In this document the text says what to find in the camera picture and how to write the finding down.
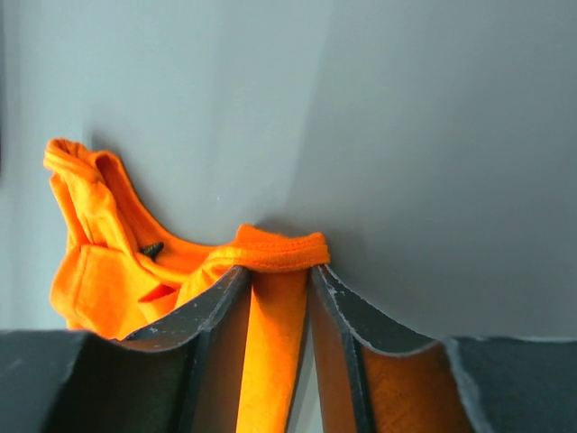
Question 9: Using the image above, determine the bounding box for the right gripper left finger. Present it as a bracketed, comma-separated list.
[1, 266, 251, 432]

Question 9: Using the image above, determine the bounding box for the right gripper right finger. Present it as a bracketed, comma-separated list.
[309, 266, 576, 432]

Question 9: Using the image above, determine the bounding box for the orange t shirt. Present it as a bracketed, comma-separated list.
[43, 138, 330, 432]

